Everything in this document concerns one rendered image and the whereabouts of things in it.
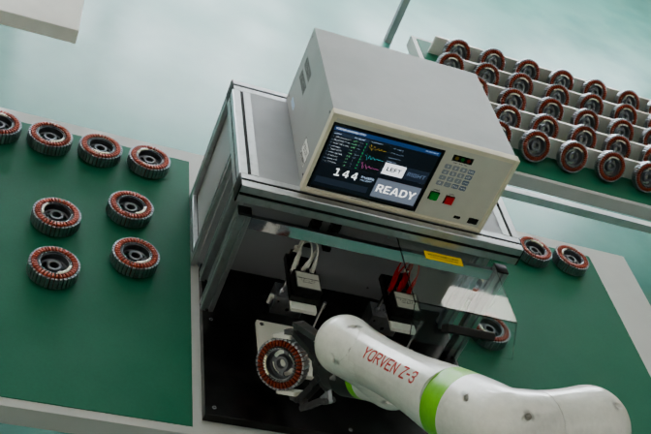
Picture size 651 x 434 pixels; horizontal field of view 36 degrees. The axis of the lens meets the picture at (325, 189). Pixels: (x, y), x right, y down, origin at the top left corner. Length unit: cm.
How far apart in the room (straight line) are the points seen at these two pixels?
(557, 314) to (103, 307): 130
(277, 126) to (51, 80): 221
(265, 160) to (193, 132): 219
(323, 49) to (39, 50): 249
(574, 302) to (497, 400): 161
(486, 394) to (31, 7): 136
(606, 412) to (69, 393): 105
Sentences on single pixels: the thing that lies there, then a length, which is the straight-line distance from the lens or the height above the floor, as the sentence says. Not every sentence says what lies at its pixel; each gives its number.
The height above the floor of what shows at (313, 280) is 92.
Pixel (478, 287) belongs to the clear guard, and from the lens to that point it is 223.
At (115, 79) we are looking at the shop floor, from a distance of 458.
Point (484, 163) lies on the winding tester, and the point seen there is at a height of 129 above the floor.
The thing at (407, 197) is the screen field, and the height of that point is 116.
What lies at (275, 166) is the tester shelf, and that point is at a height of 111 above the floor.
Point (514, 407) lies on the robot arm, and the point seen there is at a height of 141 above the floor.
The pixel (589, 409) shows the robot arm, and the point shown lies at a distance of 151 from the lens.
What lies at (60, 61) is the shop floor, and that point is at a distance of 460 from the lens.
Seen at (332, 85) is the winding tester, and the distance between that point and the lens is 216.
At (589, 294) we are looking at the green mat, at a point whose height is 75.
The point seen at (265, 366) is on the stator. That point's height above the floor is 83.
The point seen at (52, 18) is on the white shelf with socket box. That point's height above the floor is 121.
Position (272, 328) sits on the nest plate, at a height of 78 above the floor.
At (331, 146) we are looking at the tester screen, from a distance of 210.
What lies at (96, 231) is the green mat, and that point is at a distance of 245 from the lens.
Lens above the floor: 225
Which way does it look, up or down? 31 degrees down
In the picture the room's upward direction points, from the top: 24 degrees clockwise
